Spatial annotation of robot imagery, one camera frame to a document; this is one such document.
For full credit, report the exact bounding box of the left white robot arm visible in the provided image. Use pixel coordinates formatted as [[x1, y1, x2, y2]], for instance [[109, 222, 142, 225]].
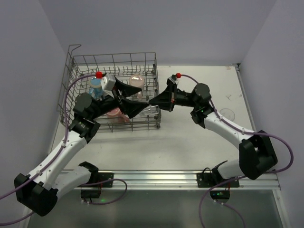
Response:
[[14, 75, 148, 216]]

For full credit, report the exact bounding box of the salmon pink mug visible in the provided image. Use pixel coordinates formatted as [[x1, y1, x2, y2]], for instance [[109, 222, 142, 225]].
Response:
[[106, 108, 130, 124]]

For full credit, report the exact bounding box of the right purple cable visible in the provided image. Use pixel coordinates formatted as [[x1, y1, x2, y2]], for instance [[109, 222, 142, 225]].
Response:
[[175, 73, 295, 228]]

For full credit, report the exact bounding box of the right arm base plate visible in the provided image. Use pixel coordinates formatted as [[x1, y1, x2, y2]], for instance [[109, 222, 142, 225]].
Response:
[[196, 167, 240, 203]]

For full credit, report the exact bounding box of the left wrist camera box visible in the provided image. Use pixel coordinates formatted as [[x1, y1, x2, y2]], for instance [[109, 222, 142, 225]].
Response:
[[100, 73, 116, 92]]

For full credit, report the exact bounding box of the grey wire dish rack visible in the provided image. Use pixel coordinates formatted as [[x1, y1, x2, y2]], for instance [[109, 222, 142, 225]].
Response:
[[57, 44, 161, 132]]

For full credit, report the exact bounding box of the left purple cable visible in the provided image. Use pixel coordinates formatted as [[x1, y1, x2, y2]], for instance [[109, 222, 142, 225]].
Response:
[[0, 70, 128, 224]]

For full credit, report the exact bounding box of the pale pink mug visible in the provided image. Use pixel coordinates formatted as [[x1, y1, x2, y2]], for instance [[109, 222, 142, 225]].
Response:
[[129, 75, 145, 100]]

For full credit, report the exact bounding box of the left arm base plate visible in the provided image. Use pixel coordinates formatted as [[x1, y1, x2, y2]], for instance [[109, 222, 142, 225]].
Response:
[[80, 172, 114, 202]]

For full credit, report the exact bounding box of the purple cable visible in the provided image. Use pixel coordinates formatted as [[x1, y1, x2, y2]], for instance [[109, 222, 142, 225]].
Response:
[[175, 73, 295, 228], [0, 70, 128, 224]]

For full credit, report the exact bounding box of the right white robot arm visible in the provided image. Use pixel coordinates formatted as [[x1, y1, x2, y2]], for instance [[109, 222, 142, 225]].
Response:
[[149, 74, 278, 186]]

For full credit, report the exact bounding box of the blue printed cup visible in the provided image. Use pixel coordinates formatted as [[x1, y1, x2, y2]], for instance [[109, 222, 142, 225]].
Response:
[[89, 77, 104, 99]]

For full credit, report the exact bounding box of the aluminium mounting rail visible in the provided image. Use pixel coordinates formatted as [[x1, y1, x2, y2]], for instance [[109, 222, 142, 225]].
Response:
[[57, 169, 281, 190]]

